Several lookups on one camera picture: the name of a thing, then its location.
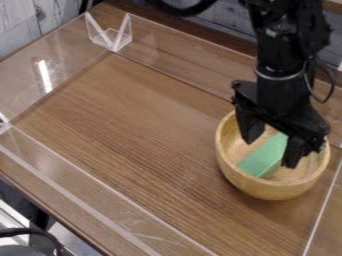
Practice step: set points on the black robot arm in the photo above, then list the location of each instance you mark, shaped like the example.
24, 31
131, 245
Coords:
291, 32

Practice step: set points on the clear acrylic tray wall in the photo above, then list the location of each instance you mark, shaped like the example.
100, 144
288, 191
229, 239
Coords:
109, 107

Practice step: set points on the green rectangular block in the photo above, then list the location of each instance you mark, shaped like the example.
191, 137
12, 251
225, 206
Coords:
261, 161

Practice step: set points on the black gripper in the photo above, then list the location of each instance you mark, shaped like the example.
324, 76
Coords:
279, 102

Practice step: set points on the brown wooden bowl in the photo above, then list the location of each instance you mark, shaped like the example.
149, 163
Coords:
286, 183

